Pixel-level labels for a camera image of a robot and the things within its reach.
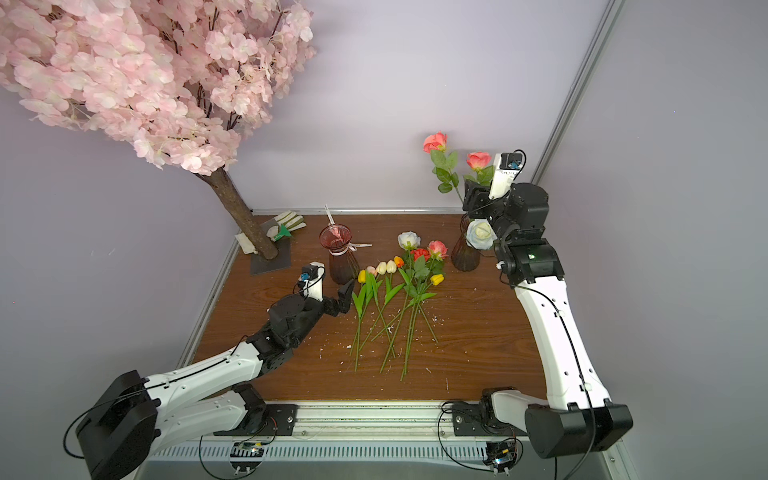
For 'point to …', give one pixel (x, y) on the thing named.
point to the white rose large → (480, 234)
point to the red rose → (417, 256)
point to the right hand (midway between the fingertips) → (482, 174)
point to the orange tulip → (400, 264)
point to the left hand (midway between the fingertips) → (343, 278)
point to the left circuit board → (246, 449)
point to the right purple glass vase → (464, 258)
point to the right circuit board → (500, 455)
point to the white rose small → (409, 240)
